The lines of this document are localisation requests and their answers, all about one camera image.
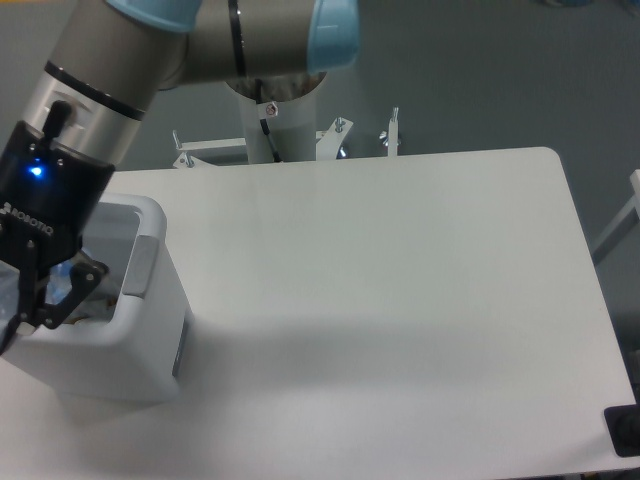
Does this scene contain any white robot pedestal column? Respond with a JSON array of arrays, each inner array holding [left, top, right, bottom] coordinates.
[[226, 72, 327, 164]]

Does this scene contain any white trash can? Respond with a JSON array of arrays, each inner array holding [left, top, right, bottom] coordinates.
[[3, 193, 190, 402]]

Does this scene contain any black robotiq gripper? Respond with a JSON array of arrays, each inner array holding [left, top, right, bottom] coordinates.
[[1, 121, 115, 354]]

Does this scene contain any white right floor bracket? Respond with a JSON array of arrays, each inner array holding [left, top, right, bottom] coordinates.
[[378, 106, 401, 157]]

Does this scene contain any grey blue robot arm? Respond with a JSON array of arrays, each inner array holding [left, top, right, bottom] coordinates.
[[1, 1, 360, 348]]

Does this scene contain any clear plastic water bottle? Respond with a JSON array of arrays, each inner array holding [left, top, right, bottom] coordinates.
[[0, 259, 119, 341]]

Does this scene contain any white middle floor bracket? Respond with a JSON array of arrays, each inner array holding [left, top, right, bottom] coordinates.
[[316, 117, 354, 161]]

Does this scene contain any trash inside can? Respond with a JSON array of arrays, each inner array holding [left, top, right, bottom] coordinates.
[[65, 294, 118, 325]]

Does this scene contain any white frame at right edge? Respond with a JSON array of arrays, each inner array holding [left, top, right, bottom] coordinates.
[[591, 169, 639, 265]]

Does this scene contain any black cable on pedestal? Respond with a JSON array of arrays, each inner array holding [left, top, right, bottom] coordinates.
[[253, 77, 283, 164]]

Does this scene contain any black clamp at table edge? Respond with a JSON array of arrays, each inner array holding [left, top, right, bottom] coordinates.
[[604, 404, 639, 458]]

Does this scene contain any white left floor bracket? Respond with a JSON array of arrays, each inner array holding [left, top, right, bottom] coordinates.
[[172, 130, 248, 169]]

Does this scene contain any white floor bracket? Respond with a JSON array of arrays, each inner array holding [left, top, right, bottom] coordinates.
[[172, 130, 248, 169], [378, 106, 401, 157], [316, 117, 354, 161]]

